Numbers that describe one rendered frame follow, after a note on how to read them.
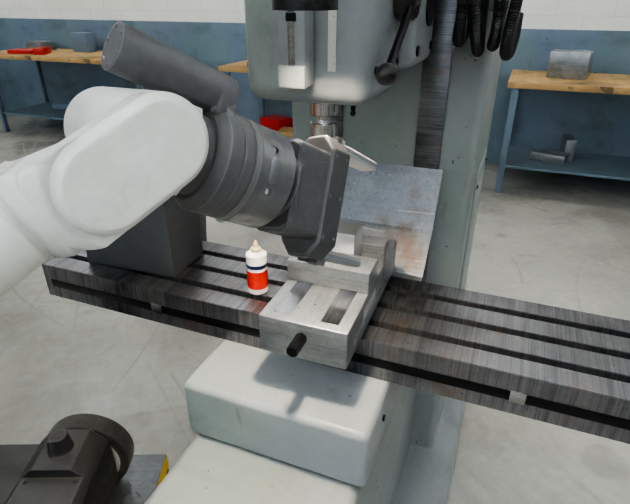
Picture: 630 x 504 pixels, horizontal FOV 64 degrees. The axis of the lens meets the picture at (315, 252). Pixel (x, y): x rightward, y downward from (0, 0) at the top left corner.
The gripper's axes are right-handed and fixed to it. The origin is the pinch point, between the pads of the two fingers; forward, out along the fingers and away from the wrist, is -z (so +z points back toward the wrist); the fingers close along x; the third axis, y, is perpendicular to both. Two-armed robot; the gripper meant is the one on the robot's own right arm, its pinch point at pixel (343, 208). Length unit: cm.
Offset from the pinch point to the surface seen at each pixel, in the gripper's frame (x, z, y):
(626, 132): 168, -430, 95
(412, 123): 32, -53, 33
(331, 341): -16.3, -19.5, 16.6
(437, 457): -53, -105, 44
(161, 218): 0, -8, 56
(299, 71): 19.9, -3.8, 16.1
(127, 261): -10, -8, 68
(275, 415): -30.3, -19.0, 25.7
